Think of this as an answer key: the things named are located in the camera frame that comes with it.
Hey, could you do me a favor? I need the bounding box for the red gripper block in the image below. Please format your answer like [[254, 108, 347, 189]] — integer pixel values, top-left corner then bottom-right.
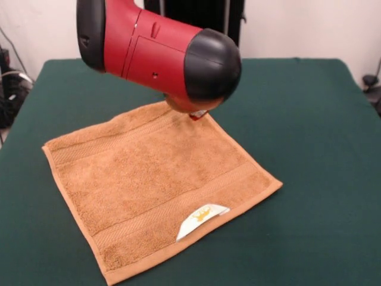
[[188, 110, 208, 122]]

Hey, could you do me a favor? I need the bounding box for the tan terry towel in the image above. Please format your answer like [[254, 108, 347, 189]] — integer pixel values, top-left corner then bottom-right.
[[41, 100, 284, 286]]

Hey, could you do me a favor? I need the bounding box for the dark green table cloth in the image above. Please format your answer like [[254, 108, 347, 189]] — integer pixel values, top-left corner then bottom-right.
[[0, 58, 381, 286]]

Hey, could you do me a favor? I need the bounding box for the dark grey stand base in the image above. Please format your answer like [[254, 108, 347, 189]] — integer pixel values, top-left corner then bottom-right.
[[362, 74, 381, 117]]

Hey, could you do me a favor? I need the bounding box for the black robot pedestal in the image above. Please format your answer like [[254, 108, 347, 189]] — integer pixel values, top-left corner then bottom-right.
[[144, 0, 248, 48]]

